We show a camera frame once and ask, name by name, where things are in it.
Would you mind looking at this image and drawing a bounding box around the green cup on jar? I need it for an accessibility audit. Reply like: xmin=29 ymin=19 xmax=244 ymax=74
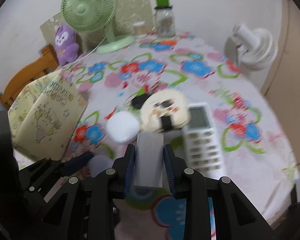
xmin=156 ymin=0 xmax=170 ymax=8

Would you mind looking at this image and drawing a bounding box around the black car key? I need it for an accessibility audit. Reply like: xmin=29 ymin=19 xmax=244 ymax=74
xmin=131 ymin=91 xmax=154 ymax=109

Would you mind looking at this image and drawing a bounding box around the white remote control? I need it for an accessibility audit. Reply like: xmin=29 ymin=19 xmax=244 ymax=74
xmin=181 ymin=103 xmax=227 ymax=180

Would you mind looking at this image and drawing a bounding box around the white power adapter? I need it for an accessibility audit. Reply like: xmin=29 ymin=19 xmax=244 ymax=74
xmin=133 ymin=132 xmax=164 ymax=189

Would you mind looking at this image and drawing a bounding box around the floral tablecloth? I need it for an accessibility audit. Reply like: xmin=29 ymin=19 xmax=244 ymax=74
xmin=14 ymin=31 xmax=300 ymax=240

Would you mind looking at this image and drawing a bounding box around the lavender round case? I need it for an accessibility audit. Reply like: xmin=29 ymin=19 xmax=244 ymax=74
xmin=88 ymin=155 xmax=114 ymax=178

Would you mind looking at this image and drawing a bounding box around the purple plush rabbit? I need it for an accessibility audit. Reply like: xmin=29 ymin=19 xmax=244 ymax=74
xmin=55 ymin=24 xmax=79 ymax=66

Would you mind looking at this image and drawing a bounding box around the beige door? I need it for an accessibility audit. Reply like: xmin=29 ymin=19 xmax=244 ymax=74
xmin=262 ymin=0 xmax=300 ymax=169

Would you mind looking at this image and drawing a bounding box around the glass mason jar mug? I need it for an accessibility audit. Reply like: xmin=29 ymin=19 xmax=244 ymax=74
xmin=154 ymin=6 xmax=176 ymax=37

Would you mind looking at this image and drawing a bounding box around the wooden chair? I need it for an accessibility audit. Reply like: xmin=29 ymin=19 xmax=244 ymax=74
xmin=0 ymin=44 xmax=59 ymax=110

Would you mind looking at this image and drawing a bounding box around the green desk fan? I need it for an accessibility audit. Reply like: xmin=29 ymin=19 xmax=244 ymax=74
xmin=61 ymin=0 xmax=135 ymax=54

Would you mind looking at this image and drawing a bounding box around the white earbuds case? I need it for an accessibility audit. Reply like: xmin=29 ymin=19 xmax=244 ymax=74
xmin=106 ymin=111 xmax=140 ymax=144

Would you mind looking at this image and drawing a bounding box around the cotton swab container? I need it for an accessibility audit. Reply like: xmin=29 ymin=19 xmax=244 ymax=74
xmin=132 ymin=21 xmax=148 ymax=38

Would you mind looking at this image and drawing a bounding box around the beige patterned cardboard panel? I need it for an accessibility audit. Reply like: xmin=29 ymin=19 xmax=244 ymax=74
xmin=40 ymin=0 xmax=154 ymax=52

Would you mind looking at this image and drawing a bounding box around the white standing fan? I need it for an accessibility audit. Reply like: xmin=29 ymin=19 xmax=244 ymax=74
xmin=224 ymin=22 xmax=278 ymax=72

